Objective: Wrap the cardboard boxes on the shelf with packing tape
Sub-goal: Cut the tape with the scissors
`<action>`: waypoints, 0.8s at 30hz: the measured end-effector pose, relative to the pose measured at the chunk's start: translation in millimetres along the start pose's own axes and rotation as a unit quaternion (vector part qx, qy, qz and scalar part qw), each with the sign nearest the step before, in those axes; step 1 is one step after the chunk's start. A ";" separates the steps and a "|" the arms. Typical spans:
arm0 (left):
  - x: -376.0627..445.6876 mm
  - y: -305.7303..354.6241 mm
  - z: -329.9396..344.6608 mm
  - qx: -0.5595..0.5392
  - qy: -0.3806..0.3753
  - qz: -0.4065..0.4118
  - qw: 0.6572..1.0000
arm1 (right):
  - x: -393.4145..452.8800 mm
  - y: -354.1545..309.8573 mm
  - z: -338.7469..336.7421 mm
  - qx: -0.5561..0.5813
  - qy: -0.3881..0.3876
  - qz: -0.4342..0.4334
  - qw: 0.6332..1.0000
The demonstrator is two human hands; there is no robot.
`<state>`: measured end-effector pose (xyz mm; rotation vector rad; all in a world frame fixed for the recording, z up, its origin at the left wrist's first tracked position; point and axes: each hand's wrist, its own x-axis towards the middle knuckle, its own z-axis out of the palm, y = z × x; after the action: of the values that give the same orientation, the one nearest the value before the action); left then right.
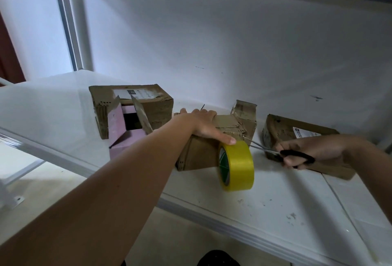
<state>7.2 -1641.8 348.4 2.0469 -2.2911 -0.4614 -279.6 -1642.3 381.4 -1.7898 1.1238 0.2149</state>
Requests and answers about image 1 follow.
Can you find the person's right hand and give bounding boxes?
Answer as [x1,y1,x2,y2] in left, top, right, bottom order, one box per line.
[272,134,357,170]

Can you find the person's left hand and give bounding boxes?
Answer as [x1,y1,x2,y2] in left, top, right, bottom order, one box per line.
[176,108,238,147]

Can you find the black handled scissors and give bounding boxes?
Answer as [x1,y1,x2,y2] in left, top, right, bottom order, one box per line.
[241,135,317,167]

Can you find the corrugated cardboard box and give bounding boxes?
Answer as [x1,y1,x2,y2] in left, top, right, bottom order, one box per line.
[174,112,249,172]

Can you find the small cardboard box red label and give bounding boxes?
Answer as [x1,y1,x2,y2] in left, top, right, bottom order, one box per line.
[230,99,258,142]

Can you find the yellow tape roll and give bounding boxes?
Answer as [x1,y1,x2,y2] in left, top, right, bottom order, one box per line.
[217,139,256,193]

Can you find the pink carton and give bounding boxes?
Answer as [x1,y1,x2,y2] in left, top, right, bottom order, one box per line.
[107,96,154,161]

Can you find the long cardboard box white label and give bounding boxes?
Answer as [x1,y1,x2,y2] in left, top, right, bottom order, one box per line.
[89,84,174,140]

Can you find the person's left forearm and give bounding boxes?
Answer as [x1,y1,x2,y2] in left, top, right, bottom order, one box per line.
[0,119,197,266]

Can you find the person's right forearm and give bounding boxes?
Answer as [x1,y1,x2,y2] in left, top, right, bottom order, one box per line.
[346,137,392,224]

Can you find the person's black trousers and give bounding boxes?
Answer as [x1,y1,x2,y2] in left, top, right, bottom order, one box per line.
[196,249,241,266]

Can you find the white metal shelf rack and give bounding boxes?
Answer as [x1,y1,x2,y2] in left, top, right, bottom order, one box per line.
[0,0,392,266]

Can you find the red-brown door frame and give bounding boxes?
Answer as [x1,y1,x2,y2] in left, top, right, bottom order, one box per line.
[0,12,27,86]

